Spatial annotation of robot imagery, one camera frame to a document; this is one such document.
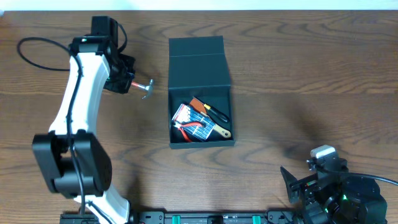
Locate black handled claw hammer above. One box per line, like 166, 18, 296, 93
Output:
131, 79, 154, 99

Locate black gift box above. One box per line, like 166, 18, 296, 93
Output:
168, 36, 235, 149

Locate blue precision screwdriver set case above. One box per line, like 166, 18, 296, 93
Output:
172, 104, 215, 142

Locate red handled cutting pliers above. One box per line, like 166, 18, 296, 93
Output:
172, 121, 205, 142

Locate orange scraper wooden handle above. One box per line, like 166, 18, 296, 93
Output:
189, 97, 231, 139

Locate black handled screwdriver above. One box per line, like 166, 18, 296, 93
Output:
194, 97, 229, 123

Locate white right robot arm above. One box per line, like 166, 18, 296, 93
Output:
280, 167, 387, 224

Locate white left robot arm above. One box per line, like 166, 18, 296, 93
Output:
32, 16, 135, 223

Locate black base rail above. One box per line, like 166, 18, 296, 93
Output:
59, 210, 312, 224

